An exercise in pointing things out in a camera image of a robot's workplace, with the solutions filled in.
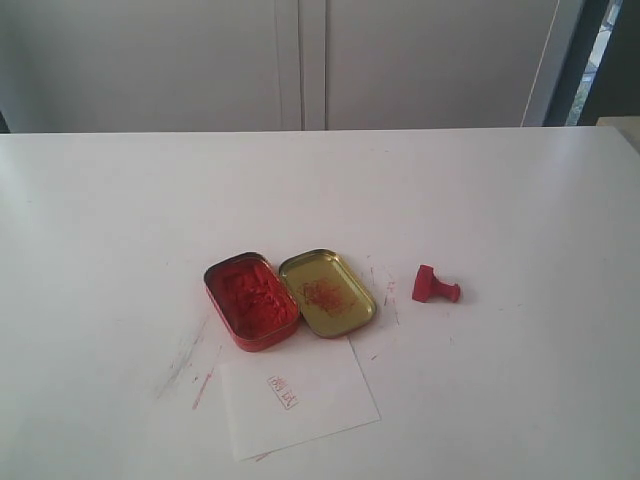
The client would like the beige neighbouring table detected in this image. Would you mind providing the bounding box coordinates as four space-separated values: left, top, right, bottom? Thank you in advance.
596 116 640 149

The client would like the white paper sheet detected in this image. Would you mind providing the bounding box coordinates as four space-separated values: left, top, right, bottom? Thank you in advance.
219 334 380 461

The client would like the red ink paste tin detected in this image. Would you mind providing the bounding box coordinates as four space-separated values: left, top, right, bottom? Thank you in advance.
203 252 300 353

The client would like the red plastic stamp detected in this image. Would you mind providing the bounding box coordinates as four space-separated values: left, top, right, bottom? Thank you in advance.
411 265 461 303

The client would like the gold tin lid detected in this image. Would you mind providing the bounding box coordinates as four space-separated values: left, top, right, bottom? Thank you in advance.
278 249 377 338

